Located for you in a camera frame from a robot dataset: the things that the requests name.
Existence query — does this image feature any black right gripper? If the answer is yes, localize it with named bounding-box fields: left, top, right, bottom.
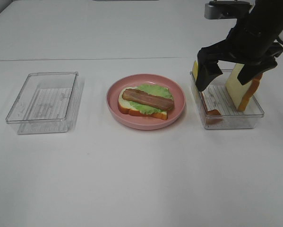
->
left=196, top=14, right=283, bottom=91

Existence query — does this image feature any bacon strip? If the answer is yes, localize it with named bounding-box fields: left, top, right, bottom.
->
left=121, top=88, right=174, bottom=111
left=199, top=92, right=223, bottom=128

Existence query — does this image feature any green lettuce leaf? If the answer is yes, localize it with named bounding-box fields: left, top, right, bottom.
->
left=119, top=84, right=174, bottom=115

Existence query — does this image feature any bread slice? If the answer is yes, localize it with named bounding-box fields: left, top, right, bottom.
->
left=225, top=63, right=263, bottom=111
left=118, top=84, right=173, bottom=120

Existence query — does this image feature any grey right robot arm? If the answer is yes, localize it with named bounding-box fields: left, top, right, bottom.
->
left=196, top=0, right=283, bottom=91

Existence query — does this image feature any yellow cheese slice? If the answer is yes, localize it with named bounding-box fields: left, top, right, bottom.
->
left=192, top=61, right=198, bottom=83

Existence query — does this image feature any clear right plastic container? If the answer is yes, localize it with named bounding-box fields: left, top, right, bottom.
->
left=190, top=69, right=264, bottom=130

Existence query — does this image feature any clear plastic container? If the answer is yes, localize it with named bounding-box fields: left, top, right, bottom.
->
left=5, top=71, right=81, bottom=135
left=190, top=69, right=264, bottom=130

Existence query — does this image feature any pink round plate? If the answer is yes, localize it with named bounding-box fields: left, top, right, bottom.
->
left=106, top=74, right=186, bottom=130

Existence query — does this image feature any clear left plastic container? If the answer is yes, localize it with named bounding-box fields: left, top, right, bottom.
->
left=5, top=71, right=81, bottom=135

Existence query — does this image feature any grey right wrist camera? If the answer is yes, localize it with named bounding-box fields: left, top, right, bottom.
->
left=204, top=0, right=252, bottom=20

